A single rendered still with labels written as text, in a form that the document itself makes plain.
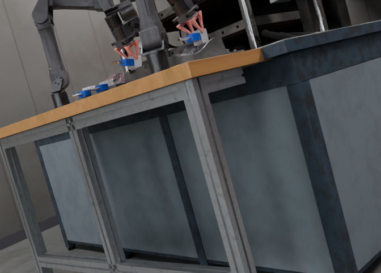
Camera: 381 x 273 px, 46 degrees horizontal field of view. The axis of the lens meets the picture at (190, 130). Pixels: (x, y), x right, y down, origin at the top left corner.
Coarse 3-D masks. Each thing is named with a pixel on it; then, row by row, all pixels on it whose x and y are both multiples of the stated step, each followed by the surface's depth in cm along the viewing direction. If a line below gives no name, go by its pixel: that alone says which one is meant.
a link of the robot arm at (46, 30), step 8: (48, 16) 178; (40, 24) 178; (48, 24) 179; (40, 32) 179; (48, 32) 179; (48, 40) 180; (56, 40) 183; (48, 48) 180; (56, 48) 180; (48, 56) 180; (56, 56) 180; (48, 64) 180; (56, 64) 180; (56, 72) 180; (64, 72) 180; (64, 80) 180; (64, 88) 186
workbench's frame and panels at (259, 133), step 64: (256, 64) 139; (320, 64) 138; (128, 128) 200; (256, 128) 146; (320, 128) 134; (64, 192) 264; (128, 192) 213; (192, 192) 178; (256, 192) 153; (320, 192) 134; (128, 256) 232; (192, 256) 189; (256, 256) 161; (320, 256) 140
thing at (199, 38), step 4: (204, 28) 175; (192, 32) 177; (196, 32) 175; (200, 32) 174; (204, 32) 175; (188, 36) 173; (192, 36) 171; (196, 36) 172; (200, 36) 174; (204, 36) 175; (180, 40) 169; (184, 40) 171; (188, 40) 173; (192, 40) 172; (196, 40) 173; (200, 40) 174; (204, 40) 174; (208, 40) 176; (196, 44) 176; (200, 44) 177
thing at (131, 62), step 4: (140, 56) 190; (120, 60) 188; (124, 60) 186; (128, 60) 186; (132, 60) 187; (136, 60) 188; (140, 60) 190; (124, 64) 186; (128, 64) 186; (132, 64) 187; (136, 64) 188; (140, 64) 190; (128, 68) 192; (132, 68) 189
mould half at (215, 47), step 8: (216, 40) 197; (200, 48) 193; (208, 48) 193; (216, 48) 196; (224, 48) 200; (176, 56) 181; (184, 56) 184; (192, 56) 187; (200, 56) 190; (208, 56) 193; (176, 64) 181; (128, 72) 192; (136, 72) 188; (144, 72) 184; (128, 80) 194
